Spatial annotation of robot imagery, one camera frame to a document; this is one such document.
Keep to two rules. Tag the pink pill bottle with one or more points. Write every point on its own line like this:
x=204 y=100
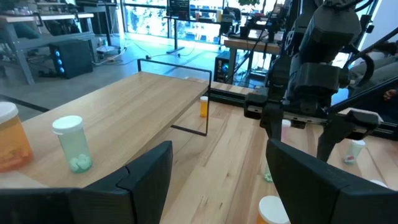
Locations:
x=286 y=132

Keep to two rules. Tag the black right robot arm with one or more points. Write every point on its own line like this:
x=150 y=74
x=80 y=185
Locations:
x=329 y=31

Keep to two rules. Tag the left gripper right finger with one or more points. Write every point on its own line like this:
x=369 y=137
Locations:
x=311 y=193

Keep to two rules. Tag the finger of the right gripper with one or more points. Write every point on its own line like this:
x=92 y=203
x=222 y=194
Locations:
x=272 y=124
x=348 y=127

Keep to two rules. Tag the wooden workbench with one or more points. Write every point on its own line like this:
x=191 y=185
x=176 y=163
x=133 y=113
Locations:
x=252 y=45

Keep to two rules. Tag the grey workbench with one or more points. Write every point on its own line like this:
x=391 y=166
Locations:
x=46 y=37

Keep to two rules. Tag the black computer tower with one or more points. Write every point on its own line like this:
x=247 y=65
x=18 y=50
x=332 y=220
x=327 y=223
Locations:
x=224 y=67
x=71 y=57

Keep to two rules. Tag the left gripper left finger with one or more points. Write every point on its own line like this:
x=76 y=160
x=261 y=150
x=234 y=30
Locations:
x=149 y=180

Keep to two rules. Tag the large orange pill bottle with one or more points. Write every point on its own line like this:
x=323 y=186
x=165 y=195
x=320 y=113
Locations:
x=14 y=146
x=270 y=211

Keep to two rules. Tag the monitor on black stand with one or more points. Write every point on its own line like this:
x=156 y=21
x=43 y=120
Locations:
x=178 y=7

